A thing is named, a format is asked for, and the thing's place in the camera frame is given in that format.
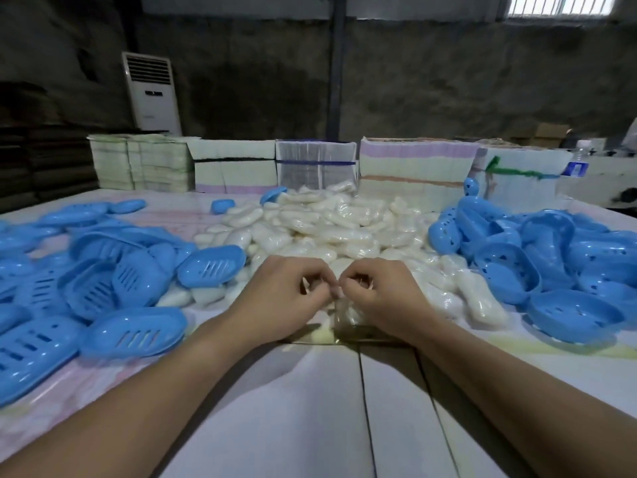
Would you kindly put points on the stacks of brown cardboard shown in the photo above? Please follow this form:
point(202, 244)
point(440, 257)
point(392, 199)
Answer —
point(45, 159)

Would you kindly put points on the clear water bottle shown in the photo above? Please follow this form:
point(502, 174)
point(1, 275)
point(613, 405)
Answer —
point(577, 166)

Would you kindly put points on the person's right forearm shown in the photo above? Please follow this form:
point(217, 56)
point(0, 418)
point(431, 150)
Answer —
point(522, 408)

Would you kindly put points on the person's right hand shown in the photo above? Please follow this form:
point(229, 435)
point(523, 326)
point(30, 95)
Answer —
point(393, 298)

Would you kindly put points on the blue oval plastic lid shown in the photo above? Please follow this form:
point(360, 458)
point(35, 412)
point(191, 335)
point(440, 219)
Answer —
point(471, 187)
point(273, 195)
point(222, 206)

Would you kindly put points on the silver sheet bundle, blue band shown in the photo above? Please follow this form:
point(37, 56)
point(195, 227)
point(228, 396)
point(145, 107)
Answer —
point(316, 169)

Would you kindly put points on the white sheet stack, green mark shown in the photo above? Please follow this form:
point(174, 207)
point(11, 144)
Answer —
point(517, 186)

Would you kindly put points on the barred window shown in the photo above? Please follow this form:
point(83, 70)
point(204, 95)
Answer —
point(562, 4)

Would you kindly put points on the white workshop machine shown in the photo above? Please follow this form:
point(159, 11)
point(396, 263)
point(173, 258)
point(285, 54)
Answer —
point(607, 179)

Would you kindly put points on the pile of blue plastic lids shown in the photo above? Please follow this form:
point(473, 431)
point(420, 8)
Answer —
point(547, 263)

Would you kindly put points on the person's left forearm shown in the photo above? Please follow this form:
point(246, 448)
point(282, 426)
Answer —
point(124, 418)

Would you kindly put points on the row of stacked flat cartons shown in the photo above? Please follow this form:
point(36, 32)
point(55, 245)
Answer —
point(234, 176)

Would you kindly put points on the pile of blue slotted lids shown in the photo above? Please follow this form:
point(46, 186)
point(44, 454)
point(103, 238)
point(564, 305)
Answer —
point(74, 293)

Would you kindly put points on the brown cardboard box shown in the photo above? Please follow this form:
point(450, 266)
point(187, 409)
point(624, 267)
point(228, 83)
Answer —
point(550, 134)

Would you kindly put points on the white standing air conditioner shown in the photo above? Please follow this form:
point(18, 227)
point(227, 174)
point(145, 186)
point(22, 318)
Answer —
point(154, 94)

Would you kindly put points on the stack of greenish paper sheets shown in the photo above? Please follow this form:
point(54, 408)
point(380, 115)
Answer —
point(144, 166)

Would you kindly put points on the pile of white soaps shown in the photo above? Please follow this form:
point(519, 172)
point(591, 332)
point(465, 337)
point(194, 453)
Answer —
point(323, 223)

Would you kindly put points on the white plastic bag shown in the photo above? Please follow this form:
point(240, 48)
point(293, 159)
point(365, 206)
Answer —
point(631, 134)

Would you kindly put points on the person's left hand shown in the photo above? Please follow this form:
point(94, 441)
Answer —
point(278, 298)

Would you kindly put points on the white carton stack, pink stripe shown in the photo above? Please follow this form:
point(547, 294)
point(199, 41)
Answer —
point(413, 166)

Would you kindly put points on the clear plastic bag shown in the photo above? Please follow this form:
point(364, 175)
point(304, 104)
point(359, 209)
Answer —
point(348, 323)

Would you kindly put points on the dark metal pillar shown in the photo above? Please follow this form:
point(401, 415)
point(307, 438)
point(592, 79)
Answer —
point(337, 69)

